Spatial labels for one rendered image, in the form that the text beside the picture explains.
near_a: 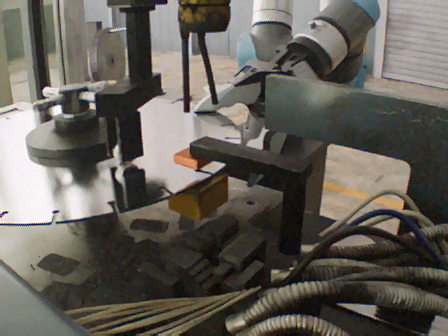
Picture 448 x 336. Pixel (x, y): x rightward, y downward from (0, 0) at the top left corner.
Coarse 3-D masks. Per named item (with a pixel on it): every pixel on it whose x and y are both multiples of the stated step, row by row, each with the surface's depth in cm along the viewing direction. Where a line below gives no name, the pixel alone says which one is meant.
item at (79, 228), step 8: (112, 208) 42; (112, 216) 42; (72, 224) 40; (80, 224) 40; (88, 224) 40; (96, 224) 40; (104, 224) 41; (112, 224) 42; (72, 232) 41; (80, 232) 40; (88, 232) 40; (96, 232) 41; (104, 232) 41
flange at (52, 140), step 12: (60, 120) 36; (72, 120) 36; (84, 120) 37; (96, 120) 38; (36, 132) 38; (48, 132) 37; (60, 132) 37; (72, 132) 37; (84, 132) 37; (96, 132) 37; (36, 144) 35; (48, 144) 35; (60, 144) 35; (72, 144) 35; (84, 144) 35; (96, 144) 35; (48, 156) 34; (60, 156) 34; (72, 156) 34
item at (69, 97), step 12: (72, 84) 38; (84, 84) 37; (96, 84) 39; (108, 84) 41; (48, 96) 39; (60, 96) 35; (72, 96) 36; (84, 96) 36; (36, 108) 33; (48, 108) 35; (60, 108) 37; (72, 108) 36; (84, 108) 37
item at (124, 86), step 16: (128, 16) 32; (144, 16) 32; (128, 32) 32; (144, 32) 32; (128, 48) 33; (144, 48) 33; (128, 64) 34; (144, 64) 33; (128, 80) 33; (144, 80) 33; (160, 80) 36; (96, 96) 29; (112, 96) 29; (128, 96) 30; (144, 96) 33; (96, 112) 30; (112, 112) 29; (128, 112) 30; (112, 128) 32; (128, 128) 31; (112, 144) 33; (128, 144) 32; (128, 160) 32
